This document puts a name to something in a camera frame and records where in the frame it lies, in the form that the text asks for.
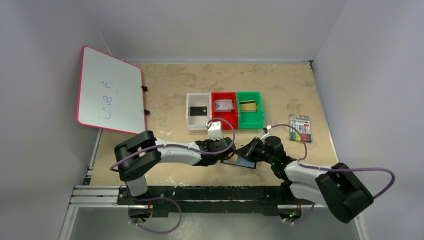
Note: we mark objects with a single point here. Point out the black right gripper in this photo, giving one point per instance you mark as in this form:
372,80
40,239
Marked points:
252,148

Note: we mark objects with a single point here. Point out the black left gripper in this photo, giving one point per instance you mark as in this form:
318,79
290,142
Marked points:
230,149

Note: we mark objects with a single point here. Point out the black leather card holder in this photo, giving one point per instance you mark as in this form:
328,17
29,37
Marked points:
241,162

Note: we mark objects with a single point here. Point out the gold VIP card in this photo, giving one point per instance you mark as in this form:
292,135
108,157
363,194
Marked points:
247,106
233,159

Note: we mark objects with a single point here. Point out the silver VIP card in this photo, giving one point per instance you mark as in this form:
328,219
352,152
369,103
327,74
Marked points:
223,105

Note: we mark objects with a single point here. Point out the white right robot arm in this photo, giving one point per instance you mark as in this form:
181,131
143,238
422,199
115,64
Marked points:
335,187

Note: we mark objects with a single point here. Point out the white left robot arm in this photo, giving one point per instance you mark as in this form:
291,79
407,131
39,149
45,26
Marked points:
137,155

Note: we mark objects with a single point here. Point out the black credit card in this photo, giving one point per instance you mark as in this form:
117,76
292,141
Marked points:
198,111

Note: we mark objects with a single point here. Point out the green plastic bin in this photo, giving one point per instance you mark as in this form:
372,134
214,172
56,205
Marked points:
250,120

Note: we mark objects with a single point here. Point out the red plastic bin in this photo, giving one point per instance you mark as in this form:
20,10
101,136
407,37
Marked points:
231,116

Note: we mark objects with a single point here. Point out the white plastic bin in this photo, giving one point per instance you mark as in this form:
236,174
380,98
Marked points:
198,123

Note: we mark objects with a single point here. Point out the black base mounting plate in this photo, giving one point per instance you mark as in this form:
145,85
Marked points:
269,201

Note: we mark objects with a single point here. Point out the pack of coloured markers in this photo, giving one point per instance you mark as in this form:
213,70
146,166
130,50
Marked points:
302,126

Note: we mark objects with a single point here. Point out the pink framed whiteboard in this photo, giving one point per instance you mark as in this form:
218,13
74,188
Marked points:
110,93

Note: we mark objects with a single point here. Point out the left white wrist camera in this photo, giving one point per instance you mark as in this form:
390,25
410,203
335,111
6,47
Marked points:
214,130

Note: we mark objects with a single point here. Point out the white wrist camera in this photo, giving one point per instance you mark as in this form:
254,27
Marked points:
214,130
266,132

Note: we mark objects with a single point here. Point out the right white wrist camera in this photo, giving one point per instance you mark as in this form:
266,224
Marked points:
266,132

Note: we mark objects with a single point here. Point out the aluminium rail frame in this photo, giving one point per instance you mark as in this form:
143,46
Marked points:
102,210

